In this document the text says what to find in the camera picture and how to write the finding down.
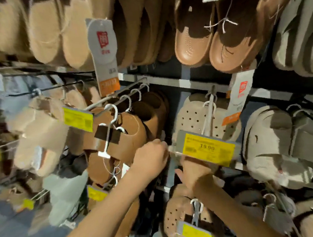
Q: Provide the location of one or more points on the person's left hand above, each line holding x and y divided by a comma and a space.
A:
149, 158

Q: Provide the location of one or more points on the yellow paper price tag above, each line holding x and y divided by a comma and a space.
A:
208, 149
198, 234
97, 193
78, 119

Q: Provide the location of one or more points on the person's left forearm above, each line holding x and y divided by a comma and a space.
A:
101, 224

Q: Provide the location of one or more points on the person's right forearm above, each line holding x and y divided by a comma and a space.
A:
235, 217

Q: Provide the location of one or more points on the wall display of slippers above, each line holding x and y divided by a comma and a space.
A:
169, 79

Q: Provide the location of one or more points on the rows of slippers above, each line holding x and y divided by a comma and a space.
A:
50, 30

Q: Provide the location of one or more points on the person's right hand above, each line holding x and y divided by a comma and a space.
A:
194, 174

